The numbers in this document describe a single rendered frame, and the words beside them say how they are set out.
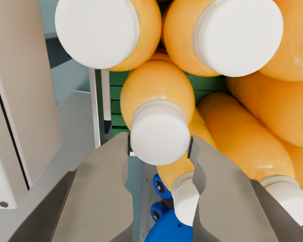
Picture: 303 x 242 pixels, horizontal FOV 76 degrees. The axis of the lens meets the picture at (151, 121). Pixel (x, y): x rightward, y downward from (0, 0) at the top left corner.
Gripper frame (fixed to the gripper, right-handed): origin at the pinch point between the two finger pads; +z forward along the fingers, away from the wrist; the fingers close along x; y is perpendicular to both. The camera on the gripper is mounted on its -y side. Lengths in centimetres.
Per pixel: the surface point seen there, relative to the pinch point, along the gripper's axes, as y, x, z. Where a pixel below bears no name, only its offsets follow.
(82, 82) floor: 30, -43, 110
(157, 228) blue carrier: 21.1, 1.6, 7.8
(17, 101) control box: -0.6, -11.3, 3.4
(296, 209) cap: 5.5, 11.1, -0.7
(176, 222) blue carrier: 21.1, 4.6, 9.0
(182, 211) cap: 6.3, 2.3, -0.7
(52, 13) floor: -8, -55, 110
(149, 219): 33.1, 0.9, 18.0
